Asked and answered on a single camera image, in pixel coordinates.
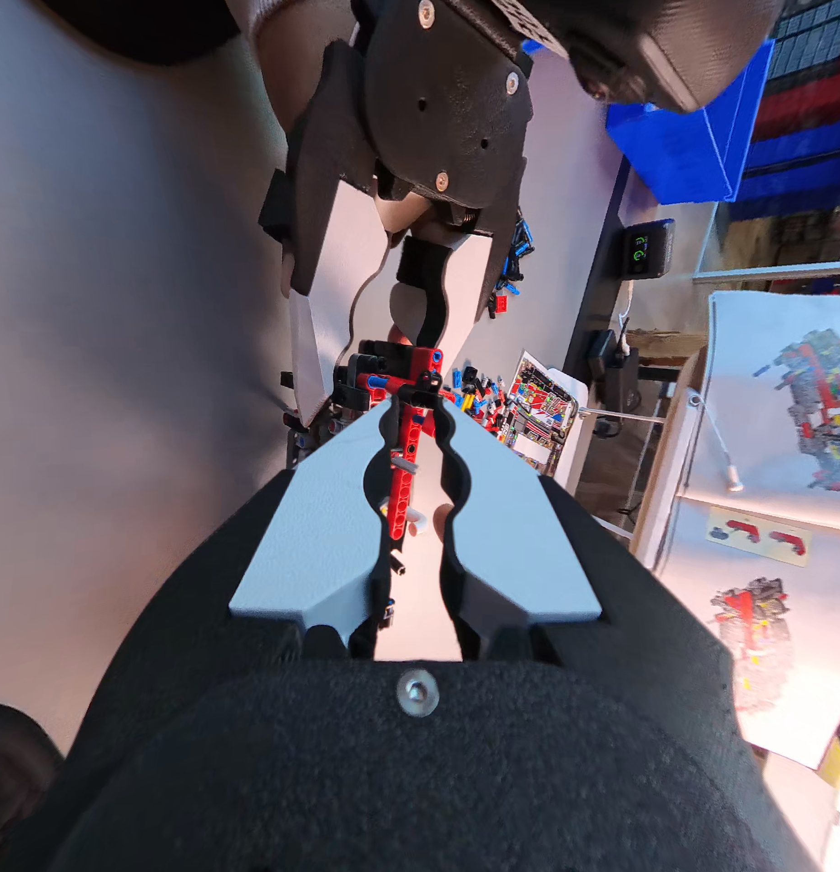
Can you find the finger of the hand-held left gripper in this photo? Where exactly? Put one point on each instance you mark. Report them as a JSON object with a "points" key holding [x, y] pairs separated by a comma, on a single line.
{"points": [[467, 279], [338, 272]]}

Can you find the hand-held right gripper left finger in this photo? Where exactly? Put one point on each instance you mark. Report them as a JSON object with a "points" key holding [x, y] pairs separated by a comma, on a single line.
{"points": [[304, 538]]}

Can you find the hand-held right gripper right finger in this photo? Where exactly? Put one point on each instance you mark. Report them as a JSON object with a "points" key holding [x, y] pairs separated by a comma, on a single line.
{"points": [[522, 545]]}

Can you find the red and black lego assembly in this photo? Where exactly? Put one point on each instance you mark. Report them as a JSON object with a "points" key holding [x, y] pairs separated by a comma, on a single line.
{"points": [[409, 422]]}

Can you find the pile of mixed lego pieces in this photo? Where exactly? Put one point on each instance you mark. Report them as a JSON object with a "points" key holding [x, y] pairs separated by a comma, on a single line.
{"points": [[478, 398]]}

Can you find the lego instruction sheet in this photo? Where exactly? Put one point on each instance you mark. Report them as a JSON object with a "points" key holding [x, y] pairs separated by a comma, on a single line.
{"points": [[754, 409]]}

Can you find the person's left hand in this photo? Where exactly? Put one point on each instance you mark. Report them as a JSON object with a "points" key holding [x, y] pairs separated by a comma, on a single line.
{"points": [[297, 75]]}

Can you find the pile of blue black pins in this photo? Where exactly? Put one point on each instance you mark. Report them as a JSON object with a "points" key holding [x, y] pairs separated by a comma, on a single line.
{"points": [[516, 259]]}

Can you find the colourful sticker sheet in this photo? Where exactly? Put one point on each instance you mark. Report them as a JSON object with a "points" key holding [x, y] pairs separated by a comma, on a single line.
{"points": [[539, 409]]}

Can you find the black power adapter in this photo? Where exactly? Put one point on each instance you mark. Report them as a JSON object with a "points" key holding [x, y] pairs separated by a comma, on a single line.
{"points": [[614, 375]]}

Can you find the wooden board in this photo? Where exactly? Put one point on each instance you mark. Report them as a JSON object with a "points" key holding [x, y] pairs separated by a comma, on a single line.
{"points": [[665, 443]]}

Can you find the black device with green display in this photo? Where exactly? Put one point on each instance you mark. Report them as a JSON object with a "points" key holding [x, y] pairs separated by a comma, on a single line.
{"points": [[644, 249]]}

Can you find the blue plastic bin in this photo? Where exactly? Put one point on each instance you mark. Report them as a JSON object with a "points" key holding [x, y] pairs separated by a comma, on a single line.
{"points": [[685, 150]]}

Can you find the shelf of storage bins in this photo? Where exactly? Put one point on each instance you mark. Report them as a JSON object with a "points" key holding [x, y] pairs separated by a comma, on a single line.
{"points": [[808, 102]]}

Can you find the large black tire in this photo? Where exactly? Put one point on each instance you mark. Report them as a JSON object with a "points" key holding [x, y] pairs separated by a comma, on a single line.
{"points": [[14, 783]]}

